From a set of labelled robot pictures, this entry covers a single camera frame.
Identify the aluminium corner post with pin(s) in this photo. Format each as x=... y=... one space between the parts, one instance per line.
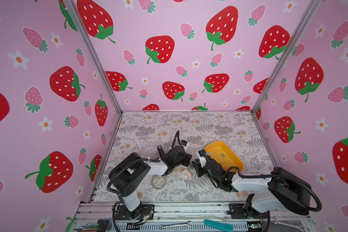
x=306 y=18
x=72 y=9

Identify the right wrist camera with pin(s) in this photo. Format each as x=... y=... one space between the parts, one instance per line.
x=202 y=157

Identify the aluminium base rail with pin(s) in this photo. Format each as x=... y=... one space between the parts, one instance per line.
x=88 y=215

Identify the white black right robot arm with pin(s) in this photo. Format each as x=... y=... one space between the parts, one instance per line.
x=283 y=190

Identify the silver wrench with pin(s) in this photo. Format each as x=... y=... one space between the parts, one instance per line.
x=184 y=225
x=299 y=227

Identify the teal handled tool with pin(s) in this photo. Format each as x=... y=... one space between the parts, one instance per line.
x=225 y=227

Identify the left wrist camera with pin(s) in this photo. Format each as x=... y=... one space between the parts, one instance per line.
x=184 y=144

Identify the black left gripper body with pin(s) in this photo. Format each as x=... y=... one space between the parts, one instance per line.
x=183 y=160

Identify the pink white stapler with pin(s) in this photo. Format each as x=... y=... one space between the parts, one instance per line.
x=187 y=173

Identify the aluminium corner post left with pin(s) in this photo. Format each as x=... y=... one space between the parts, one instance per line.
x=72 y=9

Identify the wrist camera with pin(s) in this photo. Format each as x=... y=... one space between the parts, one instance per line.
x=184 y=144
x=202 y=157

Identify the yellow plastic tray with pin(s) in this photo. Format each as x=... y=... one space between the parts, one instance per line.
x=231 y=159

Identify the clear tape roll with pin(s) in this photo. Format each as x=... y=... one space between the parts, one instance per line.
x=158 y=182

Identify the aluminium corner post right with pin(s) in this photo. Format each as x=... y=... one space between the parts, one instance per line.
x=306 y=18

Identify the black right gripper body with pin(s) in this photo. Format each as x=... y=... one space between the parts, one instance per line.
x=200 y=170

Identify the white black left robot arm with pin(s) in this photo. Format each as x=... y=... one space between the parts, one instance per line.
x=125 y=178

